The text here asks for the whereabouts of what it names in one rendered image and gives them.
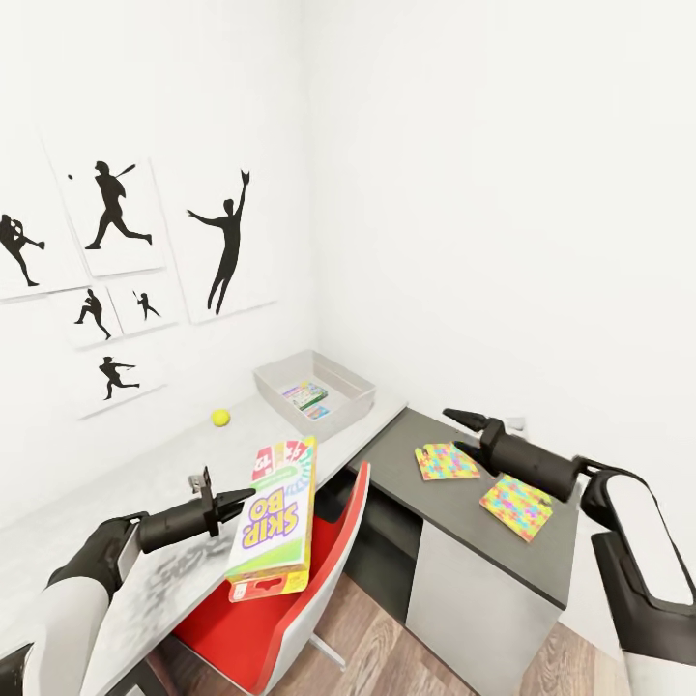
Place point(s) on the desk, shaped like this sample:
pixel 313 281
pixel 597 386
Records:
pixel 475 593

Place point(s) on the tennis ball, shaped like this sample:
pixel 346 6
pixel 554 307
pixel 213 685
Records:
pixel 220 417

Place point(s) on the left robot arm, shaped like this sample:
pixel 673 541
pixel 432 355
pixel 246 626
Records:
pixel 47 649

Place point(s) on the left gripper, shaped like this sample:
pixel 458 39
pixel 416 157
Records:
pixel 202 515

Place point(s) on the board game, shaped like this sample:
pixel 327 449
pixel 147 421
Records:
pixel 305 394
pixel 315 411
pixel 273 539

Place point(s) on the toy box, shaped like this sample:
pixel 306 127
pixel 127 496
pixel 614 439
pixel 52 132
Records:
pixel 349 395

